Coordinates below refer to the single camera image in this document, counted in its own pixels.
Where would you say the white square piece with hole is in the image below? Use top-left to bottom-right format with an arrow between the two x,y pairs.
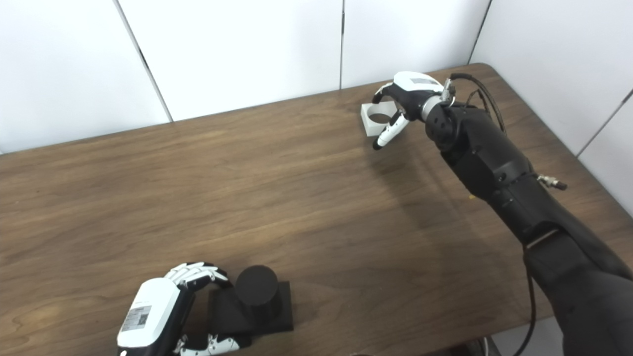
361,100 -> 404,137

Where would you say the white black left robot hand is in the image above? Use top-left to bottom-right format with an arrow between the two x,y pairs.
117,262 -> 250,356

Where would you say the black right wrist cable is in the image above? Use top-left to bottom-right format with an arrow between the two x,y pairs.
448,73 -> 507,134

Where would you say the black peg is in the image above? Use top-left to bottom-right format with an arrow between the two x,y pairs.
208,265 -> 294,337

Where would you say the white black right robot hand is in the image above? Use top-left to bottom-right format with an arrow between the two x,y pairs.
372,72 -> 453,151

